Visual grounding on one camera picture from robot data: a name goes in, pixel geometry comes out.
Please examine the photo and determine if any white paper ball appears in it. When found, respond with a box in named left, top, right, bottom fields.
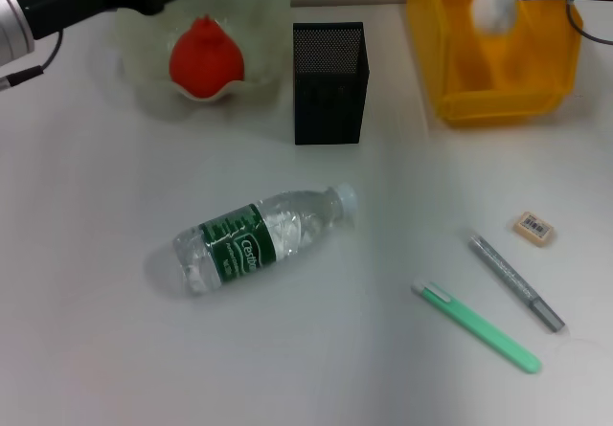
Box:
left=471, top=0, right=519, bottom=37

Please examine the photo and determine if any red-orange fruit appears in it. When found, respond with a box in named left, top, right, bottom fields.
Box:
left=168, top=13, right=246, bottom=101

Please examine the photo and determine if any beige eraser with barcode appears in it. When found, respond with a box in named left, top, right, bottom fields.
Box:
left=511, top=211, right=555, bottom=248

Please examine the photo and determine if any clear green-label water bottle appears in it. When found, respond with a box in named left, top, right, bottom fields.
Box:
left=171, top=182, right=360, bottom=298

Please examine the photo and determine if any grey silver pen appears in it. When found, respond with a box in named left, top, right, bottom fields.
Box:
left=468, top=234, right=566, bottom=334

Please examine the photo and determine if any mint green pen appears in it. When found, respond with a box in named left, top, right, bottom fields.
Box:
left=411, top=278, right=542, bottom=375

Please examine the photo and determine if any translucent green fruit bowl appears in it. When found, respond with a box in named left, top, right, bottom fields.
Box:
left=112, top=0, right=292, bottom=122

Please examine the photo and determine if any black mesh pen holder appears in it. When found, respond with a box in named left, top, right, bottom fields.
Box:
left=291, top=21, right=373, bottom=146

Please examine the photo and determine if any yellow plastic bin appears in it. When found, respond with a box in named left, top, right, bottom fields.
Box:
left=405, top=0, right=584, bottom=128

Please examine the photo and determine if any grey left gripper cable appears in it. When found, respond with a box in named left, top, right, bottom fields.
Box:
left=0, top=28, right=66, bottom=93

